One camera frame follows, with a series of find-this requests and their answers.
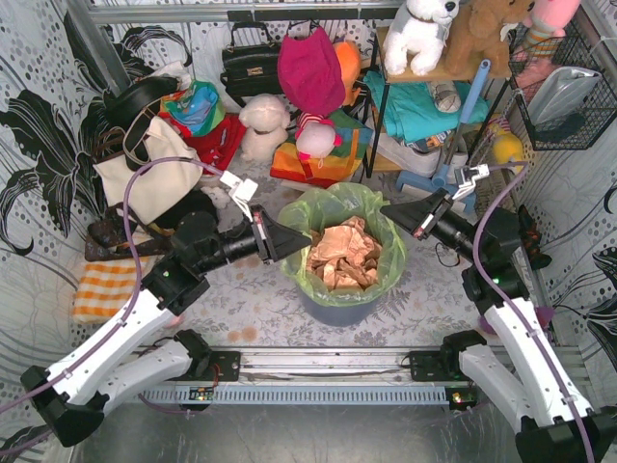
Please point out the black wire basket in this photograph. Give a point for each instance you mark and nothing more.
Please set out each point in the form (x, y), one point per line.
(531, 66)

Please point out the blue trash bin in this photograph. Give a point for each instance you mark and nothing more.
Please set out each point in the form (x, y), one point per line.
(341, 308)

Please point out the brown teddy bear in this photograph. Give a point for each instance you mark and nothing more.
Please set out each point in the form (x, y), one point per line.
(481, 26)

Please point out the magenta fabric bag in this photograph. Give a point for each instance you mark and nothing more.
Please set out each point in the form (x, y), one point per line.
(309, 73)

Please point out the white sneakers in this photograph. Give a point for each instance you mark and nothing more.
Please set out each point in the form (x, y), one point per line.
(409, 159)

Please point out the purple orange sock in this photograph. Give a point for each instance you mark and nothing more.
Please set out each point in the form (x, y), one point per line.
(539, 317)

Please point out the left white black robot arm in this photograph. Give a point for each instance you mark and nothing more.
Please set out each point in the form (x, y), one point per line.
(173, 284)

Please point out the silver pouch in basket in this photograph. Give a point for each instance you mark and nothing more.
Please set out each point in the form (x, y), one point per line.
(562, 92)

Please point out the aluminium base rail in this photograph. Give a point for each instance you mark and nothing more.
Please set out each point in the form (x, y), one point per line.
(318, 371)

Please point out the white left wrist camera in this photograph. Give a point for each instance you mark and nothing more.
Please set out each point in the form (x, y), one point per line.
(240, 191)

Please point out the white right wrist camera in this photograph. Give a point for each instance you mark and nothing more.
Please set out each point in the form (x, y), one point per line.
(466, 178)

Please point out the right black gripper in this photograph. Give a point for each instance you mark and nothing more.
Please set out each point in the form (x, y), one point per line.
(435, 219)

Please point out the black leather handbag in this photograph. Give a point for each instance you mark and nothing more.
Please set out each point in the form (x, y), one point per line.
(253, 69)

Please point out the pink white plush pig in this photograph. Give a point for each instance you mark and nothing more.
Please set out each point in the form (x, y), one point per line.
(316, 137)

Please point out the black metal shelf rack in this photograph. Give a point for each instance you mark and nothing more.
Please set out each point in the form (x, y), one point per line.
(381, 116)

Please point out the orange plush toy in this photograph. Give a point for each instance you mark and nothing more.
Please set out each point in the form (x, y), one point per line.
(349, 58)

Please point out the colorful printed bag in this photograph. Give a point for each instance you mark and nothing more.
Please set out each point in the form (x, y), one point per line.
(194, 112)

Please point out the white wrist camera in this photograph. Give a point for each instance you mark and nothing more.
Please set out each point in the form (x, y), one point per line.
(240, 191)
(466, 178)

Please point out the orange white checkered cloth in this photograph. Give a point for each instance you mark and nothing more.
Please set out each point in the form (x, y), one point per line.
(103, 290)

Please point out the white plush dog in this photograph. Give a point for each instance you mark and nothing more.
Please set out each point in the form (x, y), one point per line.
(416, 37)

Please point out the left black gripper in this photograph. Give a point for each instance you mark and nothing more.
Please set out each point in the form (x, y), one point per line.
(262, 234)

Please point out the cream canvas tote bag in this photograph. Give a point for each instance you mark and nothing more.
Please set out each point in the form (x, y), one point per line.
(160, 187)

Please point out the yellow plush duck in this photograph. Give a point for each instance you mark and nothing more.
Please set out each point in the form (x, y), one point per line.
(506, 147)

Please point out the teal folded cloth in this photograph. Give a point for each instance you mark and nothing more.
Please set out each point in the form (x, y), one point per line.
(411, 113)

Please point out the pink plush toy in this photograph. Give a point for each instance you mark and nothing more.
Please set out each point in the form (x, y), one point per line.
(547, 20)

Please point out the red cloth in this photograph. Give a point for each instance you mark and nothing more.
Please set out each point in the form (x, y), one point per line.
(218, 147)

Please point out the pink round object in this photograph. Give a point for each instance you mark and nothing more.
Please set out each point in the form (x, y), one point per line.
(177, 320)

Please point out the crumpled brown paper waste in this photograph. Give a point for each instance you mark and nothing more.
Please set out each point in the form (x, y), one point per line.
(344, 256)

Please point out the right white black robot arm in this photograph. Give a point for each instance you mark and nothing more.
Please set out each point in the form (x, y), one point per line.
(552, 420)

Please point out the grey baseball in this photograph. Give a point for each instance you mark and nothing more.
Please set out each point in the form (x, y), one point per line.
(445, 96)

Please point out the metal handled broom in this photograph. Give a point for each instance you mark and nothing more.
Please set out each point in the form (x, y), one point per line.
(511, 165)

